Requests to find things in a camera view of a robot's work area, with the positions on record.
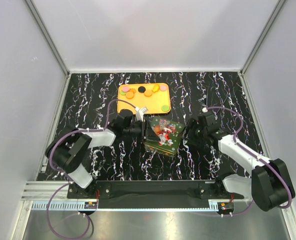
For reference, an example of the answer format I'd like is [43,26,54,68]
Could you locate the green round cookie right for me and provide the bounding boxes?
[161,105,170,112]

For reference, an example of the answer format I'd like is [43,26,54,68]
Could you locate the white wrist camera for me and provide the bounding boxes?
[202,107,208,113]
[135,107,148,122]

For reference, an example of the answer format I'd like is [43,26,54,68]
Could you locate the gold tin lid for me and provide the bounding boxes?
[150,116,185,145]

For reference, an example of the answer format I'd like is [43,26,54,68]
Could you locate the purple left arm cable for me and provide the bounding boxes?
[45,99,139,238]

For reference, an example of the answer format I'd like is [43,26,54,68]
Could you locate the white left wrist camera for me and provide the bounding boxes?
[135,107,148,122]

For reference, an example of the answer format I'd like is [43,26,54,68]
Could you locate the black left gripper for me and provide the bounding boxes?
[123,119,161,142]

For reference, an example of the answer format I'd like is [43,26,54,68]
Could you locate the small orange flower cookie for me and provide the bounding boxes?
[129,88,136,94]

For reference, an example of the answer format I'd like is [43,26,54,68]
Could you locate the yellow plastic tray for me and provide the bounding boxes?
[117,83,171,115]

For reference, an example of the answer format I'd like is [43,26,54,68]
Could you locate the electronics board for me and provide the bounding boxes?
[220,202,233,210]
[84,202,98,209]

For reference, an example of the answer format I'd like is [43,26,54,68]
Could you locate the orange sandwich cookie upper-left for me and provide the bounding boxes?
[126,91,134,99]

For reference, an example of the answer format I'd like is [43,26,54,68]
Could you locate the pink round cookie right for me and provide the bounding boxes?
[160,85,168,92]

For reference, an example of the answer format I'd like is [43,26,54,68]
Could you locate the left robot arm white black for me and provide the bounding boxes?
[45,109,159,198]

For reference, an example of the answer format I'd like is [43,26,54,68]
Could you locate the green round cookie left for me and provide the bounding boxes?
[120,90,126,96]

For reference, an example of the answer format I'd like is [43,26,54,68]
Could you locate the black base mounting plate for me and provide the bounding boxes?
[67,180,243,200]

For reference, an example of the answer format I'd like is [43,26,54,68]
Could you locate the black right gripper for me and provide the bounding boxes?
[177,117,208,148]

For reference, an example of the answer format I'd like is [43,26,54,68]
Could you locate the left electronics board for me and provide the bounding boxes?
[84,202,98,209]

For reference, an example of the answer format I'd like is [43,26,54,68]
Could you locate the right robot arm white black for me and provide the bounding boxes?
[183,112,296,212]

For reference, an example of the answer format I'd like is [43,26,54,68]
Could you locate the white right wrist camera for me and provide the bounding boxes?
[202,107,208,113]

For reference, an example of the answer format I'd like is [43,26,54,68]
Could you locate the orange sandwich cookie centre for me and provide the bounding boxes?
[144,89,153,97]

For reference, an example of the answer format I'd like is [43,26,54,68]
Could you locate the yellow star cookie upper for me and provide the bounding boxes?
[152,84,160,93]

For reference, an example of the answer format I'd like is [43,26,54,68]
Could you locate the green round cookie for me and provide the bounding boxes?
[120,90,126,96]
[161,105,170,112]

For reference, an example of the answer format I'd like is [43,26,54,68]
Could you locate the gold square cookie tin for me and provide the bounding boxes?
[144,141,179,157]

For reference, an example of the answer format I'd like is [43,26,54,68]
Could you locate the black round cookie upper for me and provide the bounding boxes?
[138,86,146,93]

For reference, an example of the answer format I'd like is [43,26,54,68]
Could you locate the pink round cookie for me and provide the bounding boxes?
[160,85,168,92]
[122,86,129,92]

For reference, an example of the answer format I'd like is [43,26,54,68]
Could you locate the pink round cookie left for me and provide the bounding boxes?
[122,86,129,92]

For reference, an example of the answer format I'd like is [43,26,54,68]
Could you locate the right electronics board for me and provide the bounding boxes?
[220,202,233,210]

